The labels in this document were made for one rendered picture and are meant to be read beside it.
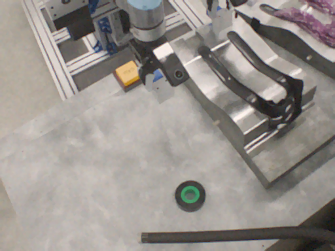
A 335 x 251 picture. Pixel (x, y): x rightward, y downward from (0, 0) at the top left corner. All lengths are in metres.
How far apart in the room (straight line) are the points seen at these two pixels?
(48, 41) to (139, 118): 1.15
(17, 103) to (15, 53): 0.38
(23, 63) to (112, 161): 1.48
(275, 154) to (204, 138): 0.21
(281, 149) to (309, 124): 0.11
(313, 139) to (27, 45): 1.93
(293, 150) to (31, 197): 0.74
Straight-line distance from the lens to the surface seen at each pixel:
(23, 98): 2.34
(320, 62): 1.28
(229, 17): 1.21
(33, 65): 2.46
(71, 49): 2.16
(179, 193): 1.04
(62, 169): 1.16
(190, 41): 1.24
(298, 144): 1.09
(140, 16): 0.81
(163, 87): 1.03
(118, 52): 2.05
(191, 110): 1.17
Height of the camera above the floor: 1.83
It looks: 61 degrees down
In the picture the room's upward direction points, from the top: 10 degrees counter-clockwise
